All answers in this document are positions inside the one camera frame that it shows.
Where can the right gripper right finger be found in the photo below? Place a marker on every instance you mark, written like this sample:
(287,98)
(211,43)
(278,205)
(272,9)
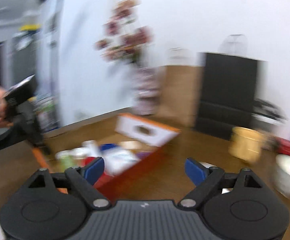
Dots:
(234,205)

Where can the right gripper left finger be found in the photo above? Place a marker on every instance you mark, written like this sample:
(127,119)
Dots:
(53,205)

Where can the green small bottle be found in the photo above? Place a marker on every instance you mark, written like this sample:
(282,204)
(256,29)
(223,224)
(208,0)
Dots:
(65,160)

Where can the white ceramic bowl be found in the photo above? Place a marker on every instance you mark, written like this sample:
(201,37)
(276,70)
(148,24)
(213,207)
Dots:
(281,175)

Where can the yellow bear mug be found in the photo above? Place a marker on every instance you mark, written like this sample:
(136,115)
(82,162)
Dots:
(246,144)

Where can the red small box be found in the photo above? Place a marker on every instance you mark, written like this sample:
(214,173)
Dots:
(283,146)

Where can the blue round lid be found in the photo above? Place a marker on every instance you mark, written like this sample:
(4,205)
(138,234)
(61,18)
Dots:
(105,147)

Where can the clear food container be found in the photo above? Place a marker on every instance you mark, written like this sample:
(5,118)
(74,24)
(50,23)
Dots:
(267,116)

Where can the orange cardboard box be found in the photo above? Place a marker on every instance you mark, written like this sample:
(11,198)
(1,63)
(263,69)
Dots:
(131,147)

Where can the dried pink roses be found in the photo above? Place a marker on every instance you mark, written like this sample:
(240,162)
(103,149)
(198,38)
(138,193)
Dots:
(124,38)

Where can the black paper bag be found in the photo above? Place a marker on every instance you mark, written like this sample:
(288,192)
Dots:
(229,82)

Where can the pink marbled vase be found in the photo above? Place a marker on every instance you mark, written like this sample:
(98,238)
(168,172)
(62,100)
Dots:
(147,87)

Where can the brown paper bag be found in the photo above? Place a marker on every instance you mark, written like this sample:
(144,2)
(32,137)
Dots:
(181,86)

